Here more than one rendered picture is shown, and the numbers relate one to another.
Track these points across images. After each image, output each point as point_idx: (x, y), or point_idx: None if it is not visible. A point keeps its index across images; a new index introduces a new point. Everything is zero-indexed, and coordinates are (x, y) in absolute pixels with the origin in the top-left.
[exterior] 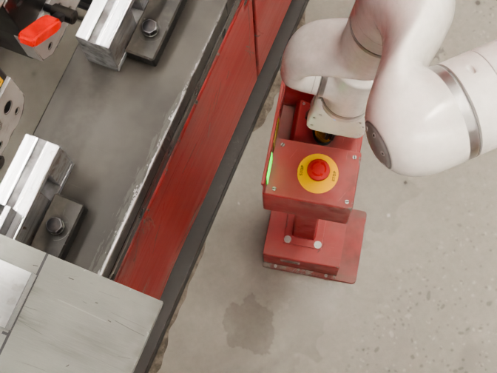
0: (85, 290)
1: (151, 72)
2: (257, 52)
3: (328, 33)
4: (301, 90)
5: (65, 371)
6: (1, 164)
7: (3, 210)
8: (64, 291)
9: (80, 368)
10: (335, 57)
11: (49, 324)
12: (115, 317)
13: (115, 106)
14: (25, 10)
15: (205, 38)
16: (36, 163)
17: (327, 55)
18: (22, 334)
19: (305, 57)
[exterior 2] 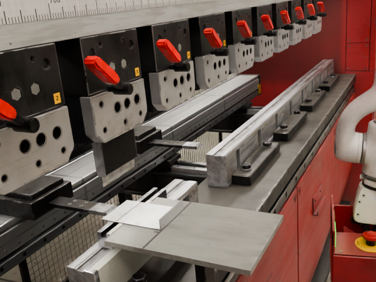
0: (220, 213)
1: (248, 187)
2: (298, 273)
3: (364, 93)
4: (351, 153)
5: (206, 247)
6: (188, 67)
7: (160, 189)
8: (204, 214)
9: (219, 244)
10: (372, 93)
11: (193, 227)
12: (245, 222)
13: (226, 198)
14: (204, 38)
15: (278, 177)
16: (181, 186)
17: (367, 97)
18: (170, 232)
19: (352, 107)
